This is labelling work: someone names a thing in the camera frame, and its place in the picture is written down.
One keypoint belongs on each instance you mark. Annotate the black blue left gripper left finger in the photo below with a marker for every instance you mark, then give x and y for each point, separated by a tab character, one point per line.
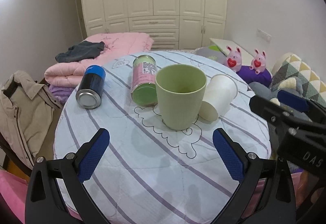
76	168

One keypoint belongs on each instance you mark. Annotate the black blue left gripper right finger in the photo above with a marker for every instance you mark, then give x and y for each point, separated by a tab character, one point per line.
276	204

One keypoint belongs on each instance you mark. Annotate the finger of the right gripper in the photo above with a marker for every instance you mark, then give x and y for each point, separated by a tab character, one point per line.
276	115
311	108

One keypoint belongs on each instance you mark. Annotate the light green plastic cup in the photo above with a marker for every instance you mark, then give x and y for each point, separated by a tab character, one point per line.
180	90

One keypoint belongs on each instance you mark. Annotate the white paper cup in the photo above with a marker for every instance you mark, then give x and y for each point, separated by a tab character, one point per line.
219	94

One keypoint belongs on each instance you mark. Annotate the purple cushion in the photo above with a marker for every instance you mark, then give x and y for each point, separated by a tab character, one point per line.
250	76

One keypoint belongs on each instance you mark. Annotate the grey plush toy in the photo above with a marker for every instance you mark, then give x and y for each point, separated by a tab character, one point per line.
267	91

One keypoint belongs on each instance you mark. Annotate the right pink bunny plush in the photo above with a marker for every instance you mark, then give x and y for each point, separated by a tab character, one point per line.
258	63

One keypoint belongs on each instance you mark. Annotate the pink bunny plush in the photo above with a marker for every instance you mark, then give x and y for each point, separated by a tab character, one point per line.
258	63
233	59

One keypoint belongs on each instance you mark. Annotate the pink bag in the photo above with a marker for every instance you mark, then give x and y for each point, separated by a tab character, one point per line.
12	193

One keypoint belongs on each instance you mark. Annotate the left pink bunny plush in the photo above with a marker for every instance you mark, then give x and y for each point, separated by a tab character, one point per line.
233	59

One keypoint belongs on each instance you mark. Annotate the grey green pillow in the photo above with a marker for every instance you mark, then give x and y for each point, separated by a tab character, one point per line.
211	52

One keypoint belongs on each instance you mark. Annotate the white board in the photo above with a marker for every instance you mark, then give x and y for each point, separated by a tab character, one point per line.
223	44

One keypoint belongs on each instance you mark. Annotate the beige jacket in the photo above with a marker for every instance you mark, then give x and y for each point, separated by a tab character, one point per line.
27	112

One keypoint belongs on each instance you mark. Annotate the purple fuzzy blanket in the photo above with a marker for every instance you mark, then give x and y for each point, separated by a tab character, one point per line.
61	94

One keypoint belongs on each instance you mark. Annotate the blue black metal can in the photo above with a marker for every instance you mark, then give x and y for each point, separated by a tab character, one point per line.
89	93

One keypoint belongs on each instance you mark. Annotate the pink green tin can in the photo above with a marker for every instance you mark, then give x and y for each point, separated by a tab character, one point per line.
143	88

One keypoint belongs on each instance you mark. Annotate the dark grey garment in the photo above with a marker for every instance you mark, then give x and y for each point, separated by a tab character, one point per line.
84	50

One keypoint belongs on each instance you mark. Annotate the pink folded quilt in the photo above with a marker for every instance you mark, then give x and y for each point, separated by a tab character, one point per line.
117	45

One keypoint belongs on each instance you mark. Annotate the white wall socket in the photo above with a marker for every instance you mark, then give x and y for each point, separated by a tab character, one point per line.
263	35

